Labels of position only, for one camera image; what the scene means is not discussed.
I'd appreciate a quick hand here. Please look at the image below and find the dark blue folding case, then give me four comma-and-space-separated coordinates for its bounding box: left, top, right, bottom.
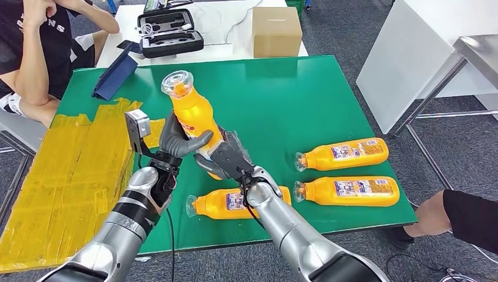
92, 46, 139, 102

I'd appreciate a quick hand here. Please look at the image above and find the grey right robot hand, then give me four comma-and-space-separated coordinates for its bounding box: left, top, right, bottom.
193, 125, 255, 182

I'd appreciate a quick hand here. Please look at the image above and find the black floor cable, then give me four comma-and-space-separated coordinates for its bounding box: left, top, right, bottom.
385, 253, 448, 282

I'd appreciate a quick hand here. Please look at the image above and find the steel frame table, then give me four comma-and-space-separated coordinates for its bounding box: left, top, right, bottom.
391, 34, 498, 192

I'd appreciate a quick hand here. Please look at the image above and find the brown cardboard box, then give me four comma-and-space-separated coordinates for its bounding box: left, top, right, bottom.
251, 6, 303, 59

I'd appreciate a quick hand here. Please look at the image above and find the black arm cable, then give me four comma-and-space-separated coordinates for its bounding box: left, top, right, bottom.
236, 168, 273, 230
165, 210, 177, 282

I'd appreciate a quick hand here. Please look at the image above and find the large white panel table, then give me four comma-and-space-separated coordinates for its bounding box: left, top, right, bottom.
356, 0, 498, 135

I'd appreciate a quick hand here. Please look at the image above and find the grey metal stool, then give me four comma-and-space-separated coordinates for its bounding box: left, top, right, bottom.
0, 110, 48, 227

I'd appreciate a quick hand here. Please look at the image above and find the orange detergent bottle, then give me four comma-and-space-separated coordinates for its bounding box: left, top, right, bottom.
294, 137, 390, 172
160, 70, 227, 182
292, 176, 401, 208
185, 186, 292, 220

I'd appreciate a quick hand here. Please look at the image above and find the green crate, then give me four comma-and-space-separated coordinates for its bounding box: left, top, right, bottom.
285, 0, 306, 18

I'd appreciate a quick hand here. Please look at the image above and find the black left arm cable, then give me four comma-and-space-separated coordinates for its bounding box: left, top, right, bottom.
165, 210, 177, 282

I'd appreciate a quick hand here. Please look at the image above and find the person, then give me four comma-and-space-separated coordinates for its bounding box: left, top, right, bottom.
385, 189, 498, 256
0, 0, 120, 129

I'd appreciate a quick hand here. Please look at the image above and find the dark phone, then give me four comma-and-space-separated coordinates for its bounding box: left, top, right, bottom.
116, 40, 143, 54

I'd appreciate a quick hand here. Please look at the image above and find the thin white table cable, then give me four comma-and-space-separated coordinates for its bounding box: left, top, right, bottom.
224, 0, 265, 44

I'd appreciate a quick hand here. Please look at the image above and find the yellow taped sheet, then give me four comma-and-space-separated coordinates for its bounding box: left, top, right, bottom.
0, 97, 167, 273

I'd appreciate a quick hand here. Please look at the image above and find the white floor cable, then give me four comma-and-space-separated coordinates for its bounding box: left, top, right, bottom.
469, 243, 498, 266

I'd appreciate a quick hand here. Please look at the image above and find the person's right hand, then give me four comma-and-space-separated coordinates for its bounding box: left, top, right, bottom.
22, 0, 55, 28

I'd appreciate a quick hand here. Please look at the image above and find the green screen device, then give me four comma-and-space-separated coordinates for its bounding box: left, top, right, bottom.
143, 0, 169, 12

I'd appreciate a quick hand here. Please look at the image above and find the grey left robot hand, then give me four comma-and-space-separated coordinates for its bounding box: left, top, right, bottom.
159, 112, 214, 160

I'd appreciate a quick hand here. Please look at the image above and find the open black hard case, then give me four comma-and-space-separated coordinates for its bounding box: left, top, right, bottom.
137, 8, 205, 59

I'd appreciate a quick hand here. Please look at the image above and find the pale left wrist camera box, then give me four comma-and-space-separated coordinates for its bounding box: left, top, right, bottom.
124, 109, 152, 155

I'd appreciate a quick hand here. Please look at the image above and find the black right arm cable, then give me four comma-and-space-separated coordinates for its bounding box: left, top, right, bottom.
236, 168, 273, 230

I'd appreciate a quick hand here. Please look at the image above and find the grey floor cable bundle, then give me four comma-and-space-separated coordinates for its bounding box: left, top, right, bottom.
439, 268, 479, 282

